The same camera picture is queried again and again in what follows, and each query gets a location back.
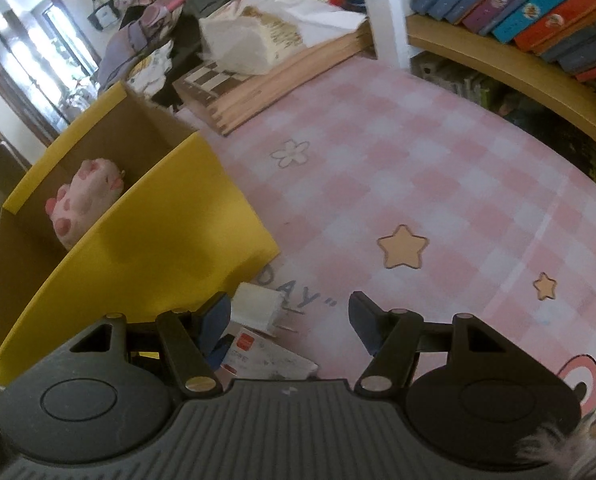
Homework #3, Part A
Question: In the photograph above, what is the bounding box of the wooden door frame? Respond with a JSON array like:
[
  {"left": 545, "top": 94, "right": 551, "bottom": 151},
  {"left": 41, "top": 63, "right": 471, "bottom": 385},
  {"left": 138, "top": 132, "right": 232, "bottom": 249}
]
[{"left": 0, "top": 0, "right": 104, "bottom": 147}]

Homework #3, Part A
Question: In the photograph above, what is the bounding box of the pink paw plush toy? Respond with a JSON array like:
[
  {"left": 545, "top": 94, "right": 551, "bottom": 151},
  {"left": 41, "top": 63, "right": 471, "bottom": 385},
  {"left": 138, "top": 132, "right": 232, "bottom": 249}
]
[{"left": 46, "top": 158, "right": 126, "bottom": 251}]

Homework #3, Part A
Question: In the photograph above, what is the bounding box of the wooden chess box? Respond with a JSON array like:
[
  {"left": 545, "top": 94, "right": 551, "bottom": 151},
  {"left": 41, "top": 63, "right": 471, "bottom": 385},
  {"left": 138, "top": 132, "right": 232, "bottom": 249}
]
[{"left": 172, "top": 24, "right": 375, "bottom": 137}]

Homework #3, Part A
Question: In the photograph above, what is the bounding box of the pink checked printed desk mat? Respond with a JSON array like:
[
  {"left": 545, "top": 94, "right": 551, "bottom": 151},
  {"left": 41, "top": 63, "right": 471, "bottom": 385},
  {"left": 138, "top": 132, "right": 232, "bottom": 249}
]
[{"left": 178, "top": 55, "right": 596, "bottom": 411}]

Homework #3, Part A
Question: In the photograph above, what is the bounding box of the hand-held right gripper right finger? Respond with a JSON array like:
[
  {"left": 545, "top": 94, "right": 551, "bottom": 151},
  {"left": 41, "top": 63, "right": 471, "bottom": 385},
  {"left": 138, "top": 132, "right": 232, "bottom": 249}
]
[{"left": 348, "top": 290, "right": 530, "bottom": 397}]

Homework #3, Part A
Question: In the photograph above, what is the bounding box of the white red-labelled small box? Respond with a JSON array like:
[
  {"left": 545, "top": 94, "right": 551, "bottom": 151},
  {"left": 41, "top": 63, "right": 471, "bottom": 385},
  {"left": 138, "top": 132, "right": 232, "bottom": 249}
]
[{"left": 217, "top": 322, "right": 319, "bottom": 382}]

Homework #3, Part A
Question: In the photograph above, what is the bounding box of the white charger plug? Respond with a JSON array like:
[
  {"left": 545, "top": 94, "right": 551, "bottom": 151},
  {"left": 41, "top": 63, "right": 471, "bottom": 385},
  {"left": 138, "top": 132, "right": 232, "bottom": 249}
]
[{"left": 232, "top": 282, "right": 299, "bottom": 337}]

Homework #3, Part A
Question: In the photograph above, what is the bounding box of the black and white tote bag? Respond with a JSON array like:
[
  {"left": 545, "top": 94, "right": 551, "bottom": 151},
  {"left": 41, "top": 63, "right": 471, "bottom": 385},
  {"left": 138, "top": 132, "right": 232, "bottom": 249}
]
[{"left": 88, "top": 0, "right": 119, "bottom": 31}]

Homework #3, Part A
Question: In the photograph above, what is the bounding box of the white printed bag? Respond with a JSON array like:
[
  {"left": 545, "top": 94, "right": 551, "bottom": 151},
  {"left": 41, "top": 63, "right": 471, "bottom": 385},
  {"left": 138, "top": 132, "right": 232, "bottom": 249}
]
[{"left": 198, "top": 0, "right": 369, "bottom": 75}]

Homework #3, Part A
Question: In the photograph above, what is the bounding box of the yellow cardboard box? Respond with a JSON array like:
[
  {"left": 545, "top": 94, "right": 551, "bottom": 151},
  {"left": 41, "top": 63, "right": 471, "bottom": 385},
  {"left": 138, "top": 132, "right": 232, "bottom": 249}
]
[{"left": 0, "top": 81, "right": 281, "bottom": 388}]

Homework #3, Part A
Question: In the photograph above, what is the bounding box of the purple folding umbrella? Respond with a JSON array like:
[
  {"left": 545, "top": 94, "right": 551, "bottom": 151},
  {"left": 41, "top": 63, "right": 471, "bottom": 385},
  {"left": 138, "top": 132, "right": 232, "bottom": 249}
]
[{"left": 98, "top": 0, "right": 201, "bottom": 87}]

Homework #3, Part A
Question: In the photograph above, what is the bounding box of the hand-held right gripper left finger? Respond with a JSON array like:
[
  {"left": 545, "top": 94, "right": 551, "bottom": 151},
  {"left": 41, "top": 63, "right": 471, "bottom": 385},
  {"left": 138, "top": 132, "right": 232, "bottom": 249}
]
[{"left": 70, "top": 292, "right": 233, "bottom": 397}]

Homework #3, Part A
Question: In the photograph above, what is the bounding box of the grey fluffy trim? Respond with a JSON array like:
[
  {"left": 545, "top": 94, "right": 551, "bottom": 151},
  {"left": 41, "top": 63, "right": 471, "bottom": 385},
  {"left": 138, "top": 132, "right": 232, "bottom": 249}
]
[{"left": 517, "top": 400, "right": 596, "bottom": 480}]

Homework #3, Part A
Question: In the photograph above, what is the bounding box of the row of blue paperback books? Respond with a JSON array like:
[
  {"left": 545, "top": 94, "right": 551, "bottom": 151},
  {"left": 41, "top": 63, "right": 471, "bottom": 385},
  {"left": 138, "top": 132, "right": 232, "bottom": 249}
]
[{"left": 410, "top": 0, "right": 596, "bottom": 85}]

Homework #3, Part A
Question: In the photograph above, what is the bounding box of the grey chair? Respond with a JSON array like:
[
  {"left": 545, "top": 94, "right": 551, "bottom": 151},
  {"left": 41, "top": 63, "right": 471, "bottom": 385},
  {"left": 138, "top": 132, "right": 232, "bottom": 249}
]
[{"left": 0, "top": 141, "right": 31, "bottom": 212}]

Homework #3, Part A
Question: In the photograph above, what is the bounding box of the white bookshelf with wooden shelves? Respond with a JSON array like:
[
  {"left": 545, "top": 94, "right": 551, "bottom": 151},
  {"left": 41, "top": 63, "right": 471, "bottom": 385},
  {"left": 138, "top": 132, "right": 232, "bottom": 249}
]
[{"left": 354, "top": 0, "right": 596, "bottom": 162}]

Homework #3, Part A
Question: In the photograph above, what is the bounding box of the row of dark books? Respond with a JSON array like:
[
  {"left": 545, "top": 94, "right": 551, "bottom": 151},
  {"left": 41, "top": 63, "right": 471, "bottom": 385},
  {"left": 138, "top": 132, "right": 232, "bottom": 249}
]
[{"left": 410, "top": 51, "right": 596, "bottom": 202}]

